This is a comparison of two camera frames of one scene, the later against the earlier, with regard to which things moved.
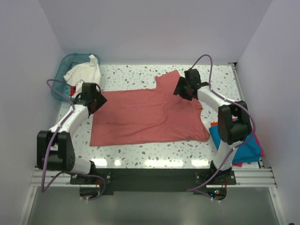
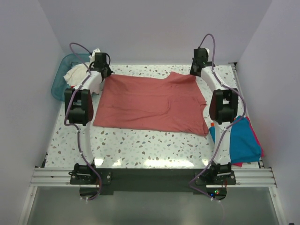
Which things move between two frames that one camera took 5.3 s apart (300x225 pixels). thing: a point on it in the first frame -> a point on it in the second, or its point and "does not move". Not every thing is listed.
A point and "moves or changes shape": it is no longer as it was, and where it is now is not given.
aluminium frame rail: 258,177 does not move
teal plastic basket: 61,88 does not move
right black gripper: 178,89 -> 192,71
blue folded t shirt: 250,152 does not move
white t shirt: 87,72 does not move
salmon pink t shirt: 148,116 moves or changes shape
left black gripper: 101,101 -> 109,72
